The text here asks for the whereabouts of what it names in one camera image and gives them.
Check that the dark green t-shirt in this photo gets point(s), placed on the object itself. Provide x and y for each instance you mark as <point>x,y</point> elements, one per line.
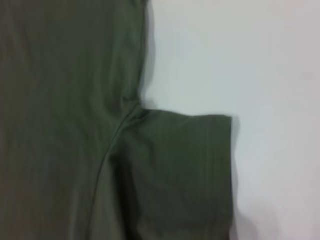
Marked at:
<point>75,100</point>

